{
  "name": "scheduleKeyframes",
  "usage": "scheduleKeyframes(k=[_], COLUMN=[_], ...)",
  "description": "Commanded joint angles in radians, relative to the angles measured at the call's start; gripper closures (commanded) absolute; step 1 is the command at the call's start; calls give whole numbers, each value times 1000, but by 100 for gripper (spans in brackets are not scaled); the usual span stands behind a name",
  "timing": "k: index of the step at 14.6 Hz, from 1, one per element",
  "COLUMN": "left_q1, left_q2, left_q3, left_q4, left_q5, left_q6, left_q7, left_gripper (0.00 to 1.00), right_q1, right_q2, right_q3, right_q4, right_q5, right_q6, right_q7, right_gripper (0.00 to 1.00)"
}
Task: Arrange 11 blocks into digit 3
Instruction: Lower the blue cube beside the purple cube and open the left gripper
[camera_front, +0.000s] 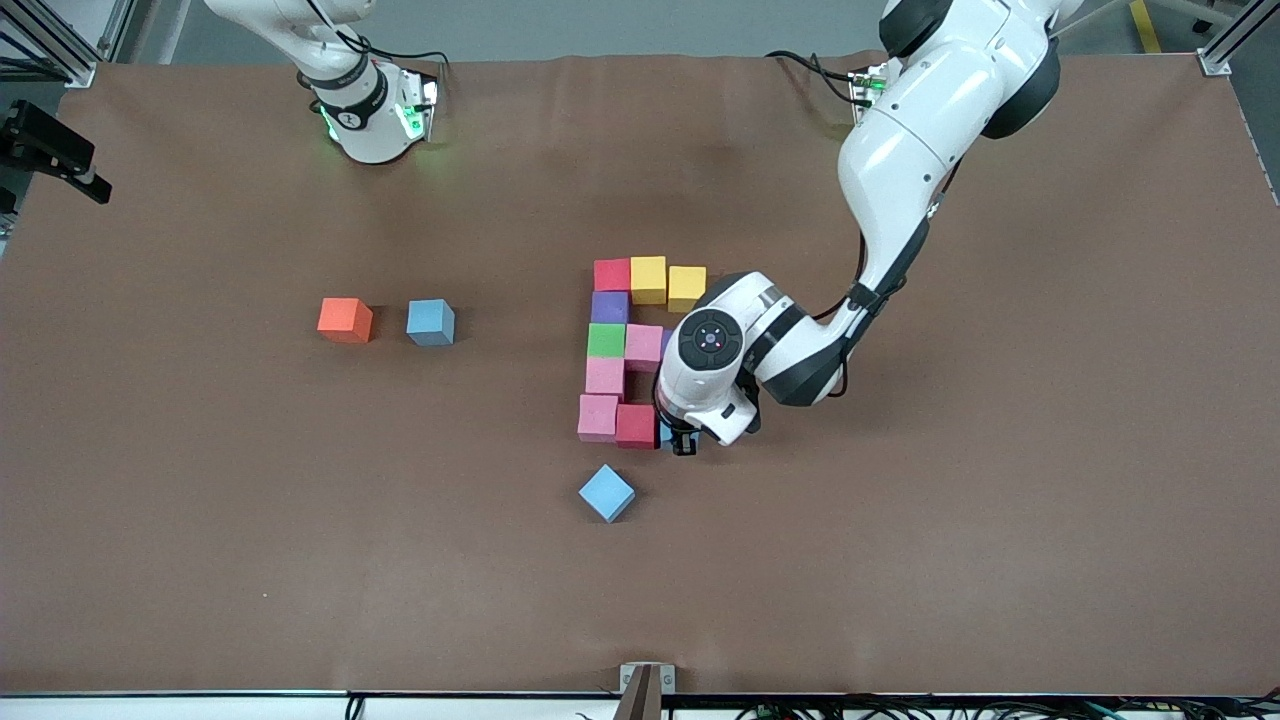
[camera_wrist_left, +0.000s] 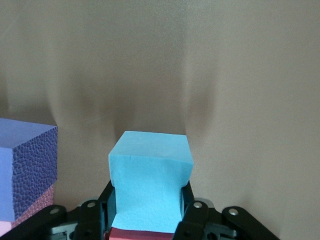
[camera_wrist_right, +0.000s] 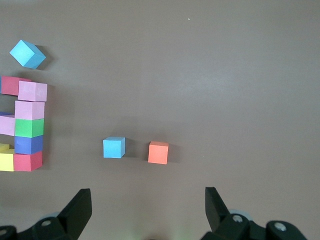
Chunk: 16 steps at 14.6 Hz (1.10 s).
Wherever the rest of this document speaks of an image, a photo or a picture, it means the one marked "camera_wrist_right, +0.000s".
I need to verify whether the purple foam block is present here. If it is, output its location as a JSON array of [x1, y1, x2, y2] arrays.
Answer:
[[13, 134, 44, 155]]

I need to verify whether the blue foam block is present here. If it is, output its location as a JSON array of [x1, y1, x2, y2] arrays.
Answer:
[[9, 39, 47, 70], [102, 136, 126, 159]]

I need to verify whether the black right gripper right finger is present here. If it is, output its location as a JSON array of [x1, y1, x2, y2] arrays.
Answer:
[[199, 186, 252, 240]]

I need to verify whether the orange foam block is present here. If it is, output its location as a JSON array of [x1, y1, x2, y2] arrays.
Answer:
[[147, 140, 170, 165]]

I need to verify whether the pink foam block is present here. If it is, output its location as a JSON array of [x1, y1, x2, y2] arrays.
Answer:
[[14, 100, 46, 121], [0, 114, 16, 137], [17, 80, 48, 103]]

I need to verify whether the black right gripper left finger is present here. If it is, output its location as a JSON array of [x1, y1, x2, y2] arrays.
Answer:
[[32, 188, 93, 240]]

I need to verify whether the red foam block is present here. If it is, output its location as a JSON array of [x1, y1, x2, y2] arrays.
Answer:
[[0, 75, 33, 97], [12, 150, 43, 173]]

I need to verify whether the green foam block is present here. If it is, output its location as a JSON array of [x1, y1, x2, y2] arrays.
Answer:
[[14, 118, 45, 139]]

